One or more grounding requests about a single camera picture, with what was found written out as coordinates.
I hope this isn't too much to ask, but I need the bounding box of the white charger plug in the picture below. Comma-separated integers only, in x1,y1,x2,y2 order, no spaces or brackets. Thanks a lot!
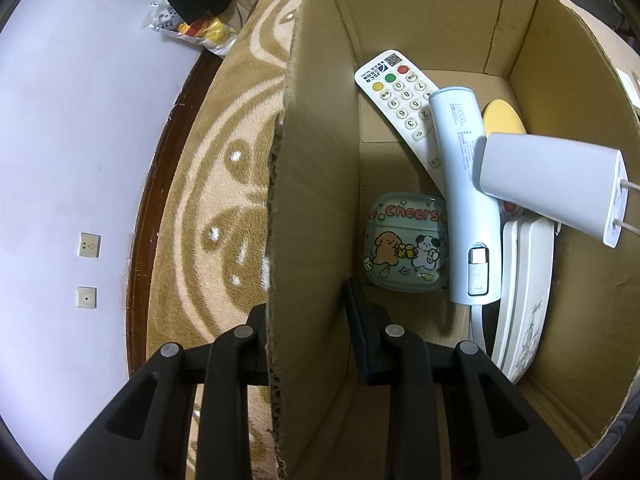
472,132,640,249

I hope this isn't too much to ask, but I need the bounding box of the clear plastic bag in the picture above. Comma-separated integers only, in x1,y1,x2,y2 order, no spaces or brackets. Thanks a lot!
141,0,240,57

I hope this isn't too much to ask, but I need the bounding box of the white remote control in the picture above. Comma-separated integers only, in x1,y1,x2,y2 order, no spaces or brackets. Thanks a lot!
354,50,448,196

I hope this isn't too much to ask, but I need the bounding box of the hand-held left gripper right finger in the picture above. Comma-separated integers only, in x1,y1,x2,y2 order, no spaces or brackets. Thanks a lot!
345,276,581,480

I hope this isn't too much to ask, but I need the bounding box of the light blue power bank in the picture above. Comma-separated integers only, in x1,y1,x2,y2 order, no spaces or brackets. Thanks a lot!
428,86,502,306

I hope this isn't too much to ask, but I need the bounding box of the brown patterned blanket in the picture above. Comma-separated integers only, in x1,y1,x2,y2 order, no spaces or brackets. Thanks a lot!
145,0,640,480

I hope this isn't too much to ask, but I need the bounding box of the yellow red toy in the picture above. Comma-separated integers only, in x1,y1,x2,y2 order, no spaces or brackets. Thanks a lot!
177,16,232,44

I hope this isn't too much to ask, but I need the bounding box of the white oval case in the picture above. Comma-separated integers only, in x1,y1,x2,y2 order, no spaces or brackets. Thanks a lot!
490,212,557,386

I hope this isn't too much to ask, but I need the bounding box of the dark wooden bed frame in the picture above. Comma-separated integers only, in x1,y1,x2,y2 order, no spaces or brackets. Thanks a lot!
124,50,223,378

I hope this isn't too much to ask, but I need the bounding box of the cardboard box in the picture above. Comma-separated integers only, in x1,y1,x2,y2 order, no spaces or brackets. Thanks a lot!
265,0,640,480

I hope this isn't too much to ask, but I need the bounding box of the green cartoon earbuds case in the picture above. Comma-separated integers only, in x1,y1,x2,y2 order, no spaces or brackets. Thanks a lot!
362,192,450,292

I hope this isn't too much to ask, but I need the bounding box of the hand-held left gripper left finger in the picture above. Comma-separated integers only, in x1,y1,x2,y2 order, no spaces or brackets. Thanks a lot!
52,304,273,480

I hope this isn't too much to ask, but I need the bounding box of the yellow oval case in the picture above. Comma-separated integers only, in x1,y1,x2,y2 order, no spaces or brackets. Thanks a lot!
481,99,527,136

